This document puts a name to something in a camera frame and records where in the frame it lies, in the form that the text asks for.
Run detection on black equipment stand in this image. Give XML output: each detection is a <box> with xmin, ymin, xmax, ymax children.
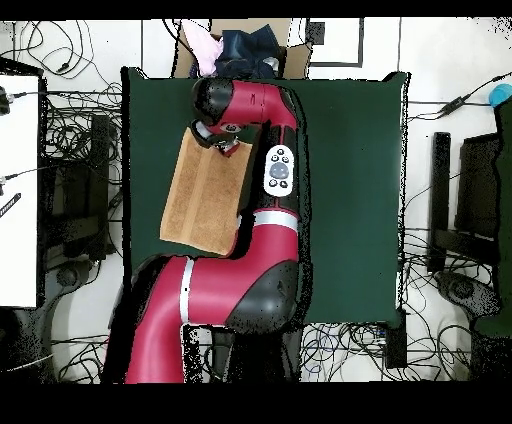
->
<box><xmin>47</xmin><ymin>113</ymin><xmax>111</xmax><ymax>261</ymax></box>
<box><xmin>427</xmin><ymin>131</ymin><xmax>501</xmax><ymax>273</ymax></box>

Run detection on brown cardboard box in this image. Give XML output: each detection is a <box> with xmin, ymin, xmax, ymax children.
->
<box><xmin>172</xmin><ymin>18</ymin><xmax>313</xmax><ymax>80</ymax></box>

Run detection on pink garment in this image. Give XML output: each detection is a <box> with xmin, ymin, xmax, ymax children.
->
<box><xmin>181</xmin><ymin>21</ymin><xmax>225</xmax><ymax>78</ymax></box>

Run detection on black cable bundle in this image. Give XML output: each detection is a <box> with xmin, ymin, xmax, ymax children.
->
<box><xmin>399</xmin><ymin>227</ymin><xmax>497</xmax><ymax>289</ymax></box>

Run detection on tangled black cables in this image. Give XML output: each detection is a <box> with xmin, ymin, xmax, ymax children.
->
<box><xmin>0</xmin><ymin>19</ymin><xmax>123</xmax><ymax>181</ymax></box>

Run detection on black power adapter with cable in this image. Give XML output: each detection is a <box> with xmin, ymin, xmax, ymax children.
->
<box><xmin>407</xmin><ymin>71</ymin><xmax>512</xmax><ymax>123</ymax></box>

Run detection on dark green table cloth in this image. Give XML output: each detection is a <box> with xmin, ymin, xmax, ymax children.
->
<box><xmin>121</xmin><ymin>66</ymin><xmax>409</xmax><ymax>327</ymax></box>

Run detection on dark blue jeans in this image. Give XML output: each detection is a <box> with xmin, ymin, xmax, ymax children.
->
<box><xmin>215</xmin><ymin>24</ymin><xmax>283</xmax><ymax>80</ymax></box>

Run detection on dark green fabric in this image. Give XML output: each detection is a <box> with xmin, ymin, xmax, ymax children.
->
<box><xmin>475</xmin><ymin>103</ymin><xmax>512</xmax><ymax>337</ymax></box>

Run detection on orange-brown terry towel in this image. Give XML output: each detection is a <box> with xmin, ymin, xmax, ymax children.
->
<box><xmin>159</xmin><ymin>129</ymin><xmax>254</xmax><ymax>257</ymax></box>

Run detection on white desk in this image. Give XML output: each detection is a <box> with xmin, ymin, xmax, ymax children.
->
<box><xmin>0</xmin><ymin>73</ymin><xmax>41</xmax><ymax>309</ymax></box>

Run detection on loose black floor cables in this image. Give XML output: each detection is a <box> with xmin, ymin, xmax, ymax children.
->
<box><xmin>51</xmin><ymin>333</ymin><xmax>110</xmax><ymax>383</ymax></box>

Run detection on black power box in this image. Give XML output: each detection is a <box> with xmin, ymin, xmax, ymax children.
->
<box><xmin>384</xmin><ymin>307</ymin><xmax>408</xmax><ymax>369</ymax></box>

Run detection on tangled floor cables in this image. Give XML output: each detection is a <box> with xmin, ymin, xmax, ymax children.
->
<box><xmin>299</xmin><ymin>289</ymin><xmax>475</xmax><ymax>383</ymax></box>

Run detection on light blue round object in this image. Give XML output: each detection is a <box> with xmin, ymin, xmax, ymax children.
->
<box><xmin>488</xmin><ymin>82</ymin><xmax>512</xmax><ymax>108</ymax></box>

